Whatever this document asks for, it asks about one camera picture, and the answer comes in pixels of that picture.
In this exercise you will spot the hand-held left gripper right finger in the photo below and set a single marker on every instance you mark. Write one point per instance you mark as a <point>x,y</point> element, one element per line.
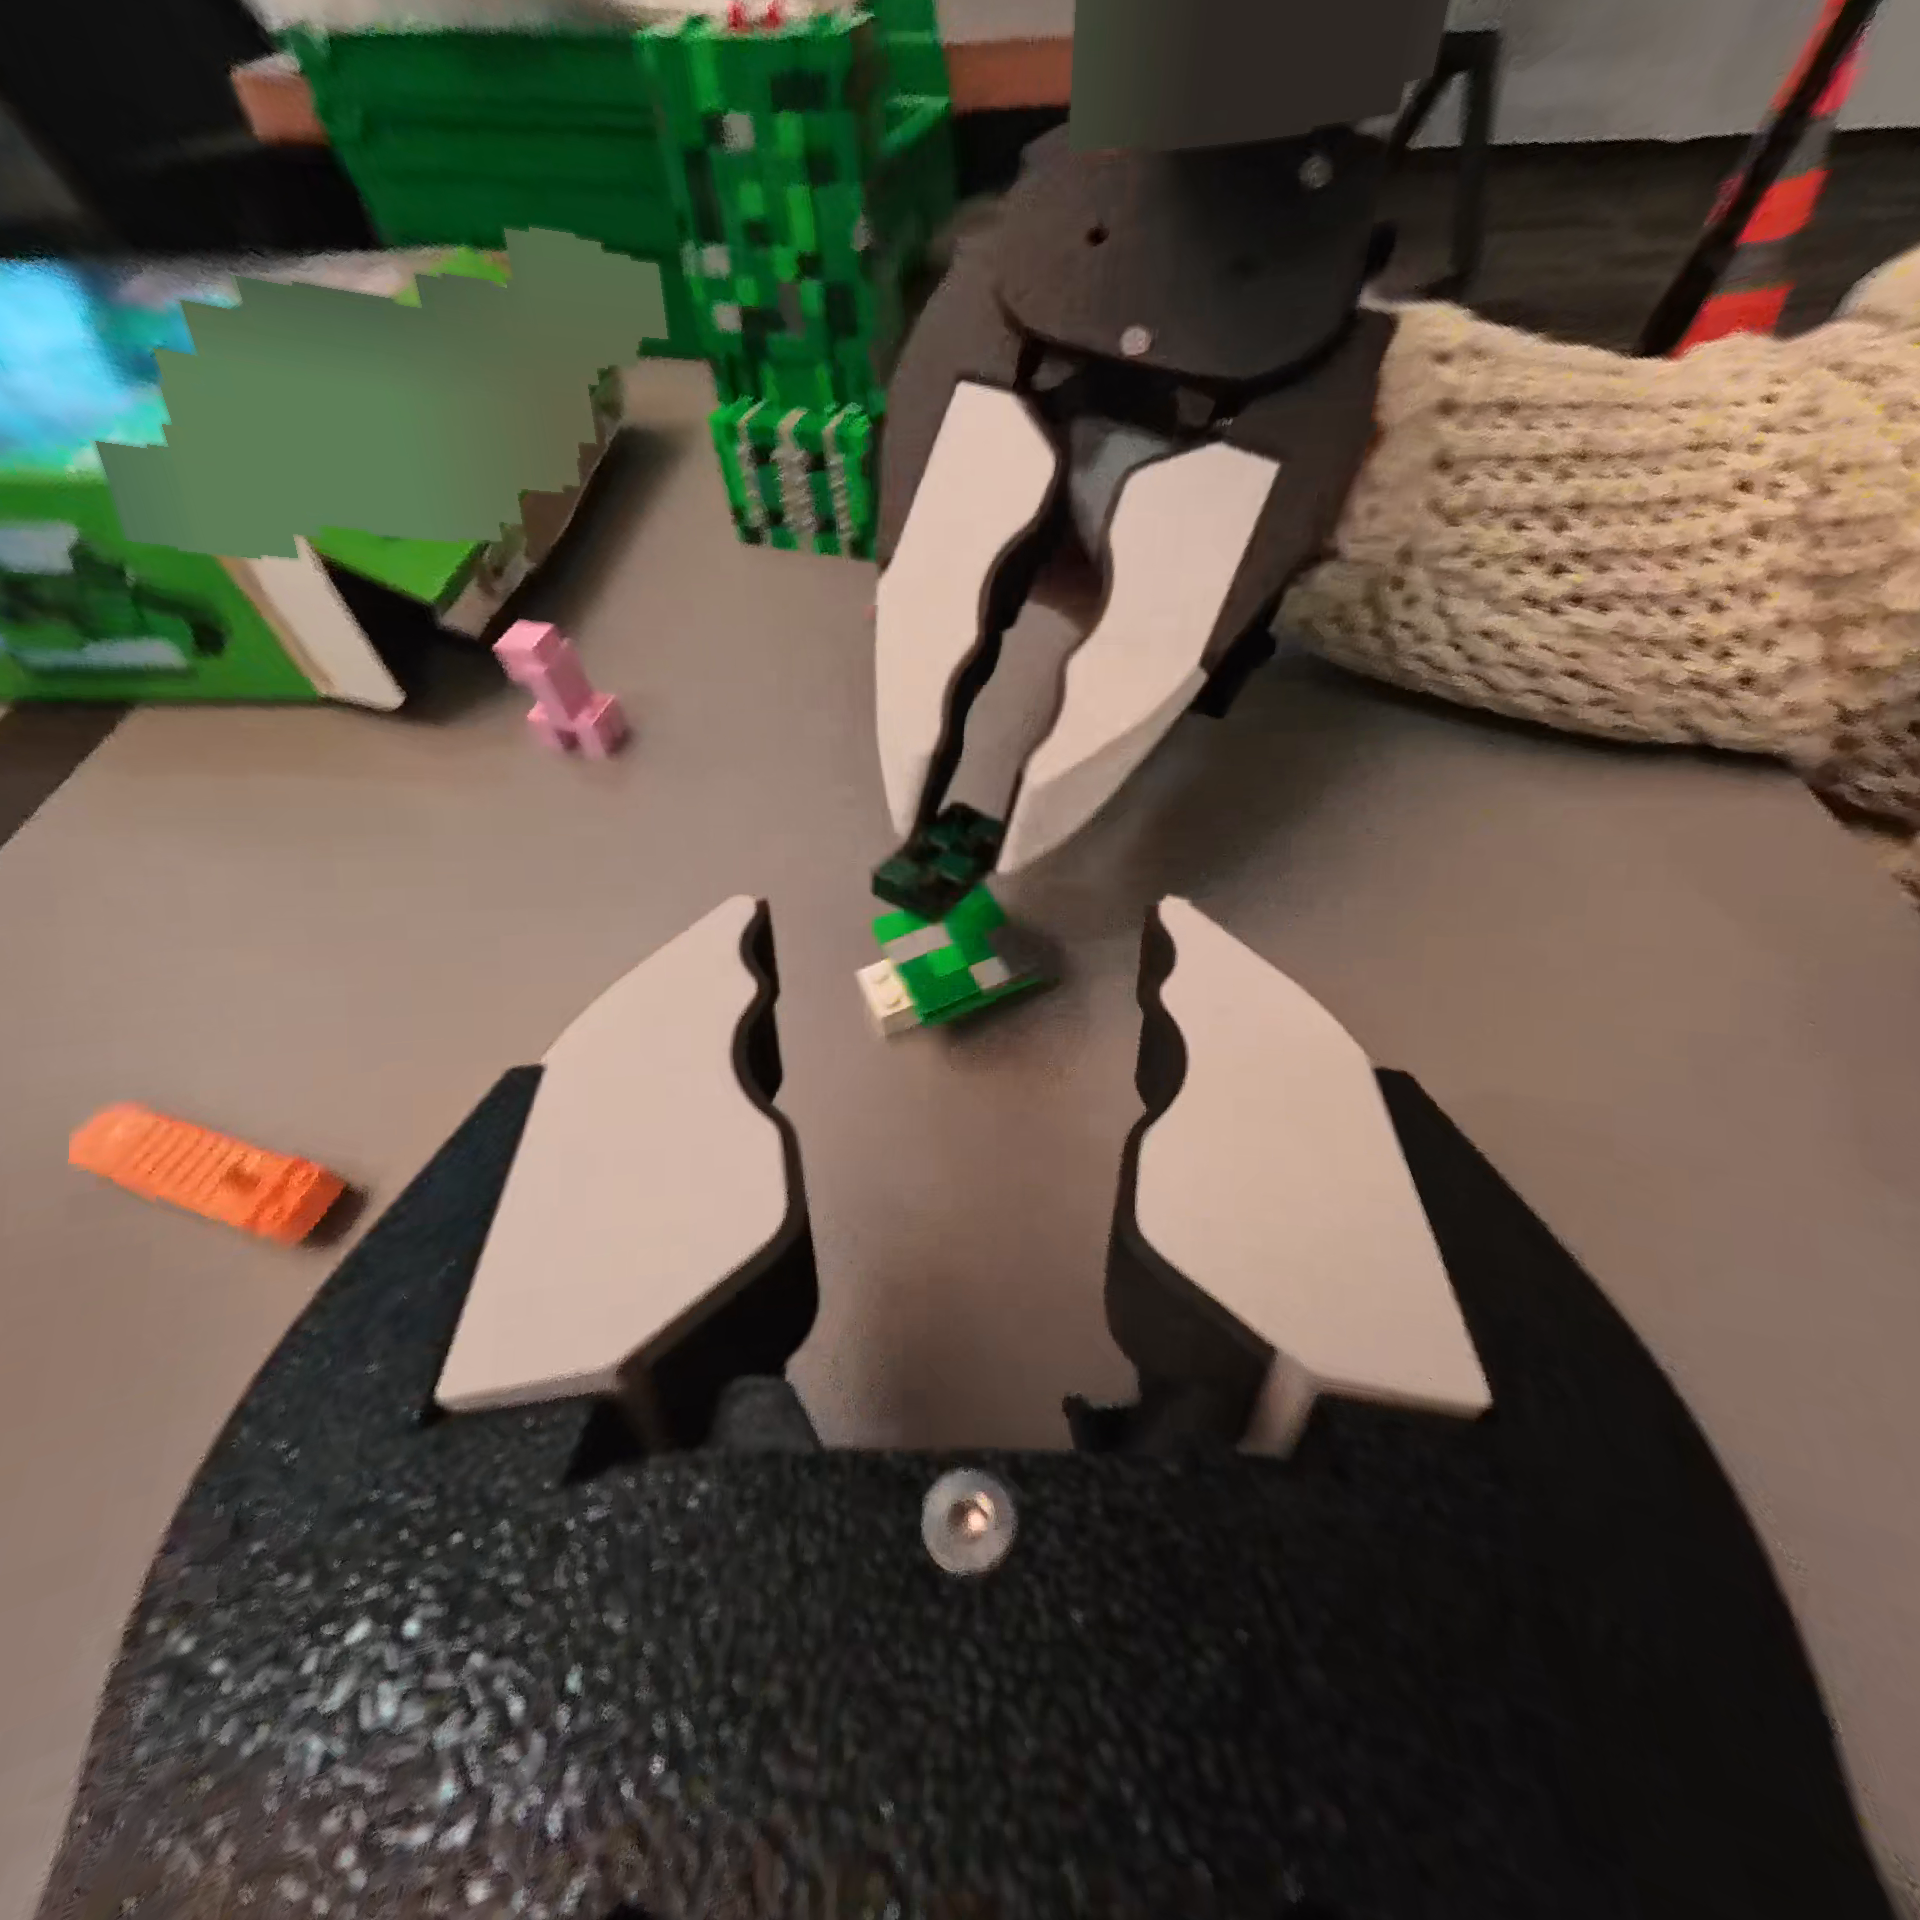
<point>1306,1201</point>

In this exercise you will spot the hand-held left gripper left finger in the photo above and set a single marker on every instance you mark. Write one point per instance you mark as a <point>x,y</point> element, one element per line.
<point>629,1201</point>

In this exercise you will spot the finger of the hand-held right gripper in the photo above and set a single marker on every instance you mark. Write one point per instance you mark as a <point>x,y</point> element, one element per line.
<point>937,599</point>
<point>1171,616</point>

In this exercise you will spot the dark green lego plate strip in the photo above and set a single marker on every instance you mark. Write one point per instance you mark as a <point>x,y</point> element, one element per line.
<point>937,863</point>

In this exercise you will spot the bright green lego tile panel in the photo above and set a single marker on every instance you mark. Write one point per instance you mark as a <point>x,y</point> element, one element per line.
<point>954,967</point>

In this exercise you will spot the person's right forearm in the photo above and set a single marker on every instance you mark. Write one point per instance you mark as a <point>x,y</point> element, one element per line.
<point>1621,525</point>

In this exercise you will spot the green lego creeper model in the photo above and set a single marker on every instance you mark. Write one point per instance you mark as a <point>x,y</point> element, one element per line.
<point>780,271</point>

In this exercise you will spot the pink lego pig figure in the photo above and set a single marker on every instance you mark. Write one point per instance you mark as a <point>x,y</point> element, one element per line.
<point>563,697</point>

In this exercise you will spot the green lego set box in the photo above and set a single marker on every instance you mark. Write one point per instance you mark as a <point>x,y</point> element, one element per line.
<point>90,629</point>

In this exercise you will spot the orange brick separator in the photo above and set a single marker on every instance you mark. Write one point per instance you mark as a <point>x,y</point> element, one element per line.
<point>194,1172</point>

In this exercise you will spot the red black striped pole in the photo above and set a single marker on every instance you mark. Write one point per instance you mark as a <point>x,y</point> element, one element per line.
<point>1778,196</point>

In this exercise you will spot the large green brick-built block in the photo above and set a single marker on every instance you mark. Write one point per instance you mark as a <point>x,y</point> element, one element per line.
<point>465,135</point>

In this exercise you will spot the black metal frame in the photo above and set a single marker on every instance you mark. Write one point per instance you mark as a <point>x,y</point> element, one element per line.
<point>1476,150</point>

